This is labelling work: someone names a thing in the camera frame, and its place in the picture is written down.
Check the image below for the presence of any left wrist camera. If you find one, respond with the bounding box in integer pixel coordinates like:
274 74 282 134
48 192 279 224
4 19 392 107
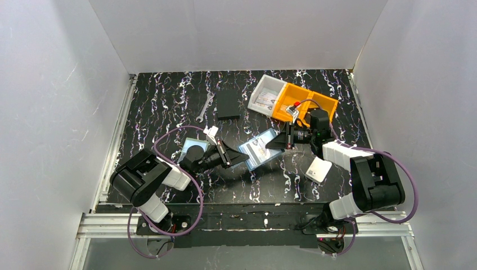
203 126 218 146

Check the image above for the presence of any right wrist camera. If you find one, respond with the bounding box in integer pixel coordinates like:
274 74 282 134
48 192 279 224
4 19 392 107
286 101 302 125

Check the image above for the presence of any silver wrench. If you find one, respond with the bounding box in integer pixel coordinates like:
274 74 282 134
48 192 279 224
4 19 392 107
195 92 215 123

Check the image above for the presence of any yellow bin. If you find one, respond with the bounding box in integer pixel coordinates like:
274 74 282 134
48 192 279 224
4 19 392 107
271 83 313 122
302 91 339 123

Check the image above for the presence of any white storage bin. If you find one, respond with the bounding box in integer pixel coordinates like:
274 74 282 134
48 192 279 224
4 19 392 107
247 75 287 117

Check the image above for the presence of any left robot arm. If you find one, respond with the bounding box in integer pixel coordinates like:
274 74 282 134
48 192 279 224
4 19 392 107
110 140 249 223

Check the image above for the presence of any white square box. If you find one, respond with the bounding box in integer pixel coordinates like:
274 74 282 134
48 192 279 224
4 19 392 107
305 157 332 183

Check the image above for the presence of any yellow bin middle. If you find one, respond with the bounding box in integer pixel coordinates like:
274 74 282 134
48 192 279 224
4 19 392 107
271 83 313 122

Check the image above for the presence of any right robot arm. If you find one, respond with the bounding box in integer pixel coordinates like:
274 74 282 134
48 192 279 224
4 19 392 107
266 109 406 225

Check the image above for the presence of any aluminium frame rail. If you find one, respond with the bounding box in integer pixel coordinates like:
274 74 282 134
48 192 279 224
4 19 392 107
69 74 138 269

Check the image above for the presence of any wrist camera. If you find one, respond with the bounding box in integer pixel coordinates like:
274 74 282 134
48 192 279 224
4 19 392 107
203 126 218 146
286 101 302 125

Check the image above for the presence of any blue leather card holder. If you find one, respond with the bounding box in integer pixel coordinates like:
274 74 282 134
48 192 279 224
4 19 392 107
237 128 283 171

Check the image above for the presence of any yellow bin right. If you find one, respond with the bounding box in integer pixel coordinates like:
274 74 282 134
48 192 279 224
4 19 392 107
302 91 339 123

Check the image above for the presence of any black flat box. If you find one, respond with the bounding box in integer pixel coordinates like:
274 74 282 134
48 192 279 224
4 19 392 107
216 90 240 120

